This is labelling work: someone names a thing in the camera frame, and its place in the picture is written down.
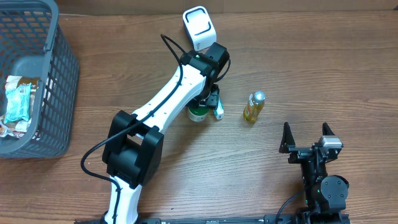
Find teal white wrapped pack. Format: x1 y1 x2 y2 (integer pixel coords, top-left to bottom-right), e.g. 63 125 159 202
4 83 32 124

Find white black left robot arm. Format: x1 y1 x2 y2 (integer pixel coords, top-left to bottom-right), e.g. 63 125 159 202
100 43 231 223

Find yellow oil bottle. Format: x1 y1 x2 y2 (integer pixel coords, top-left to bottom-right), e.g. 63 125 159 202
243 91 266 123

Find white barcode scanner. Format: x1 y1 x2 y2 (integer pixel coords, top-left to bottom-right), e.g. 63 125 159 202
182 6 217 51

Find green lid jar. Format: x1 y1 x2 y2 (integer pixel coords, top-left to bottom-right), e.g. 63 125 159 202
188 107 209 122

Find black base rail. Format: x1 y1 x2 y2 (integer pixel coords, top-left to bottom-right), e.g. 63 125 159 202
74 213 352 224

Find brown mushroom packet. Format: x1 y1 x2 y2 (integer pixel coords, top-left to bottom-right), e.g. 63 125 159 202
1 75 40 139

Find green freshening pouch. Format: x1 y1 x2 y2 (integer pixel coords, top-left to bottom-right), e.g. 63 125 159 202
213 99 224 120

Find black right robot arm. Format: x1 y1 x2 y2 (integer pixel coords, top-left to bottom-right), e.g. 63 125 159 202
275 122 350 223

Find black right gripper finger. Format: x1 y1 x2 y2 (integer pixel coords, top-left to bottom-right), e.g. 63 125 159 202
322 122 335 136
279 122 295 154

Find dark grey plastic basket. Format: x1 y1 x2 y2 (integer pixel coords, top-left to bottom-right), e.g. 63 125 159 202
1 0 80 158

